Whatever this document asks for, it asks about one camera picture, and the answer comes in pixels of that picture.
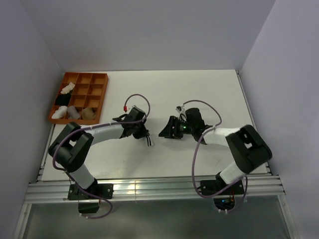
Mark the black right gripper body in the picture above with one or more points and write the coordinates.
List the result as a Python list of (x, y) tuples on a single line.
[(181, 128)]

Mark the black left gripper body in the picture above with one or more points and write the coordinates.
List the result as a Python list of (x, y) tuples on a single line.
[(139, 131)]

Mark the white sock with black stripes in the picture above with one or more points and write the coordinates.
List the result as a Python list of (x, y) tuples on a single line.
[(150, 142)]

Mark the tan brown long sock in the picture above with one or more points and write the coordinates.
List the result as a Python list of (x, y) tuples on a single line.
[(88, 114)]

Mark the grey sock with red cuff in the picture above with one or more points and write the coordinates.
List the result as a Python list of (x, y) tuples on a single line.
[(73, 113)]

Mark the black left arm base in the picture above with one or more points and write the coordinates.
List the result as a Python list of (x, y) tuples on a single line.
[(89, 203)]

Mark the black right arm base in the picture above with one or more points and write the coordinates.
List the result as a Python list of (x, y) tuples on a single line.
[(228, 201)]

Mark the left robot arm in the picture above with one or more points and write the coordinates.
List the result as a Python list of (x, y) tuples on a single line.
[(72, 145)]

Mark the orange wooden compartment tray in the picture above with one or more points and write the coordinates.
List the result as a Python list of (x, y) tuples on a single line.
[(89, 92)]

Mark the white rolled sock in tray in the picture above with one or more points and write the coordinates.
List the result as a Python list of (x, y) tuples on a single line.
[(60, 113)]

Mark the black rolled sock in tray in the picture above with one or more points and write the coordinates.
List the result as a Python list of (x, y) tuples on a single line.
[(63, 100)]

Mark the cream rolled sock in tray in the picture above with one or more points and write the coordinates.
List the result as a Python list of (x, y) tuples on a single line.
[(67, 89)]

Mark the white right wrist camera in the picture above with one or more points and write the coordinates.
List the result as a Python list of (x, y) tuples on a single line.
[(181, 111)]

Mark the aluminium frame rail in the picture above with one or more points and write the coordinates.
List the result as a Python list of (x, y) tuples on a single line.
[(174, 188)]

